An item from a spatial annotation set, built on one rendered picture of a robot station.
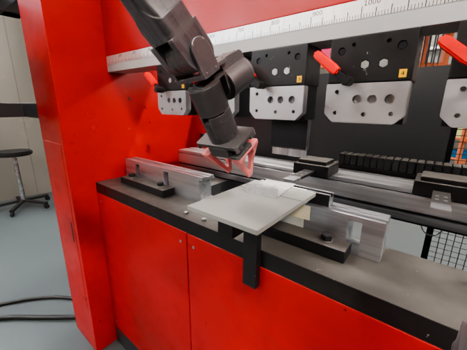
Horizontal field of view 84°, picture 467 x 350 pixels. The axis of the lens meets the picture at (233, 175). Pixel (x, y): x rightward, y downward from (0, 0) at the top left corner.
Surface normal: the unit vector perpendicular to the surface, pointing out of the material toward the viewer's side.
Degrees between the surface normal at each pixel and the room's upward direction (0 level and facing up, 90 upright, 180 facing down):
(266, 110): 90
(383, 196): 90
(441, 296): 0
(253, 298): 90
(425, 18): 90
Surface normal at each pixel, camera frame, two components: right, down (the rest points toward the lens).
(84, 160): 0.78, 0.17
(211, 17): -0.62, 0.20
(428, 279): 0.01, -0.97
